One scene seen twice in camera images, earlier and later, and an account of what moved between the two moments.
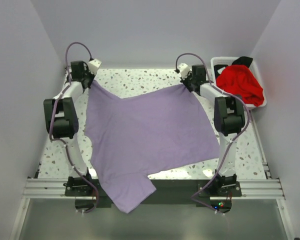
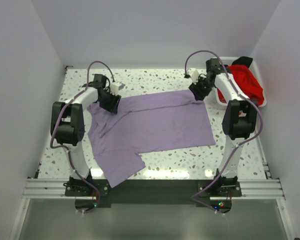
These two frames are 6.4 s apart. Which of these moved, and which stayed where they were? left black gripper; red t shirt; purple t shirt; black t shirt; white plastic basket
Moved: left black gripper; purple t shirt
Stayed: black t shirt; red t shirt; white plastic basket
